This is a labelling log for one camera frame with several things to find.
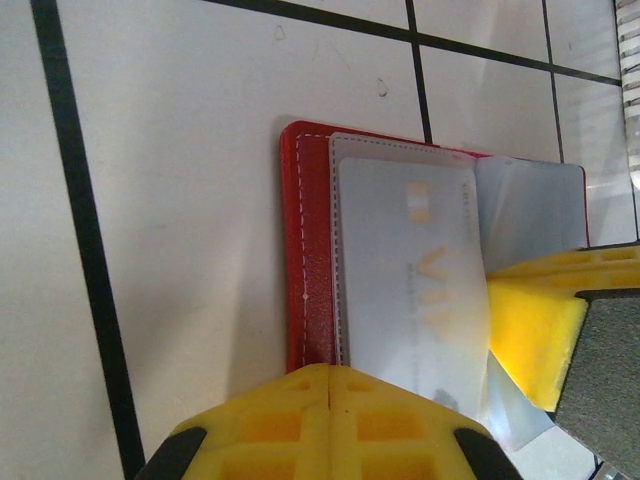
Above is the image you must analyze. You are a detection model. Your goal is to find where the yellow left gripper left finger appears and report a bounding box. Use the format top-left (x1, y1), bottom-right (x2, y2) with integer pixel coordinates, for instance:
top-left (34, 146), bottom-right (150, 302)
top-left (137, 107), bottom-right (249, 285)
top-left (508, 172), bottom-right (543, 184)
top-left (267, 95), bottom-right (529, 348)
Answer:
top-left (133, 363), bottom-right (332, 480)

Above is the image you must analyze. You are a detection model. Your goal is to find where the red card holder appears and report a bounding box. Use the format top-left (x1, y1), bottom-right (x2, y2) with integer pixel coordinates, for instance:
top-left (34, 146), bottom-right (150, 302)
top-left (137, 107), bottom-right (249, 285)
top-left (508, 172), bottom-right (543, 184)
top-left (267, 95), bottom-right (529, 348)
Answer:
top-left (279, 118), bottom-right (592, 451)

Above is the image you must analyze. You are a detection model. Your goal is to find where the white VIP credit card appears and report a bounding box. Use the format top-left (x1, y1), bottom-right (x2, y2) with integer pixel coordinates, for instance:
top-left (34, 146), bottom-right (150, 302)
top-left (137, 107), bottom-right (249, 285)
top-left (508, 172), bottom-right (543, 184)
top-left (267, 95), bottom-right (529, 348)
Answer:
top-left (337, 157), bottom-right (494, 421)

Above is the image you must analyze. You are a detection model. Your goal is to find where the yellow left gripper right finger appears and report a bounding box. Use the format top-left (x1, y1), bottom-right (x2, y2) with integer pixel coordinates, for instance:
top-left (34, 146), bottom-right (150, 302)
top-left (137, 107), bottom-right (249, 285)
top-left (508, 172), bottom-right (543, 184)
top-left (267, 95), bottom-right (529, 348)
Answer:
top-left (328, 365), bottom-right (519, 480)

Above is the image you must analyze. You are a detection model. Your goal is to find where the clear plastic card tray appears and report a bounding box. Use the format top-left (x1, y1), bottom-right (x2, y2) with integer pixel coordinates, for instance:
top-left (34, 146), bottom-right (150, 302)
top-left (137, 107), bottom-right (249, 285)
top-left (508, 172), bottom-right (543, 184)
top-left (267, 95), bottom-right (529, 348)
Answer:
top-left (613, 0), bottom-right (640, 194)

